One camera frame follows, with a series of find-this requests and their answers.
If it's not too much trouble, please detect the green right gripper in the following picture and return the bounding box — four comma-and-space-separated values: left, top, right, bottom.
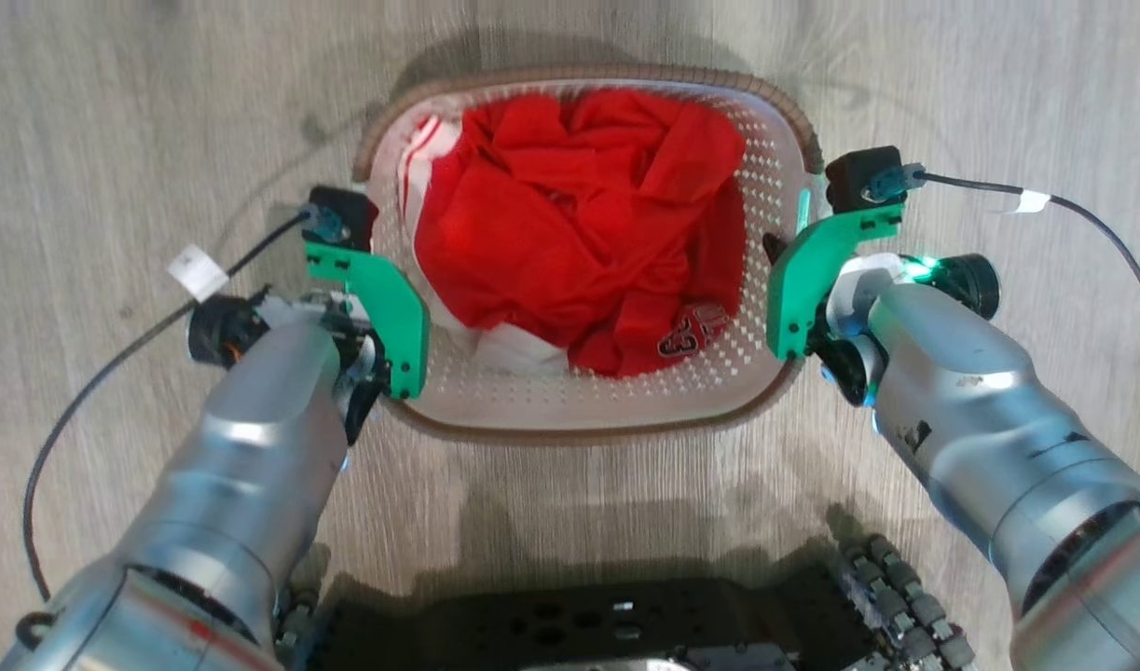
762, 203, 906, 362

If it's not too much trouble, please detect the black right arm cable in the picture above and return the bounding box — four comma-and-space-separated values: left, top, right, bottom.
919, 171, 1140, 360

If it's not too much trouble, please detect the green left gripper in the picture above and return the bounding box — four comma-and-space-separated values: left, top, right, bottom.
304, 240, 432, 401

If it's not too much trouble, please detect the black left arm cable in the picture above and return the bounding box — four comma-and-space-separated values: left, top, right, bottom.
21, 210, 314, 605

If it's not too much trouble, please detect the red jersey garment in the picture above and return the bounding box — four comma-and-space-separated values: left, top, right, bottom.
413, 89, 749, 378

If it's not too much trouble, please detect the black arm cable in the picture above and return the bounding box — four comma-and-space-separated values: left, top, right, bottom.
919, 171, 1140, 360
21, 210, 314, 605

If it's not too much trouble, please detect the grey roller wheel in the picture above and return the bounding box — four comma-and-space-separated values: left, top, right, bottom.
832, 529, 979, 671
273, 548, 336, 671

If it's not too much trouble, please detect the white perforated laundry basket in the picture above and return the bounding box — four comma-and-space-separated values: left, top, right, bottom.
350, 63, 827, 445

